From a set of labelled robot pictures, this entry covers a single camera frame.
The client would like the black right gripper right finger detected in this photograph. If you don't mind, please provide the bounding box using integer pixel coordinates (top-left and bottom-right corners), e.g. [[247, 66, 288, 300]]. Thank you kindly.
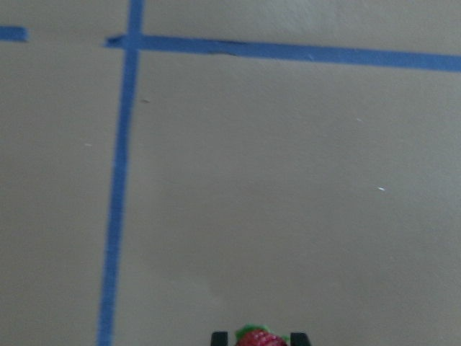
[[290, 332, 310, 346]]

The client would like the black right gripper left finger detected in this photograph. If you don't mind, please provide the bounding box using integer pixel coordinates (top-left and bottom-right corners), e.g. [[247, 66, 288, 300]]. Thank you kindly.
[[210, 331, 228, 346]]

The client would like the red strawberry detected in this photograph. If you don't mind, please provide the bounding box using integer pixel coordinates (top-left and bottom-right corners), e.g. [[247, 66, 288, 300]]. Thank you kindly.
[[235, 324, 290, 346]]

